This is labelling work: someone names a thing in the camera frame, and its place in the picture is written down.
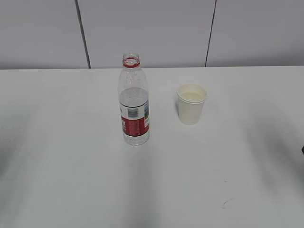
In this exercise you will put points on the clear water bottle red label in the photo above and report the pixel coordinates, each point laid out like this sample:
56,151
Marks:
133,96

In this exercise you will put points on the white paper cup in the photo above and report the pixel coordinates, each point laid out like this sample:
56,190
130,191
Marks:
191,99

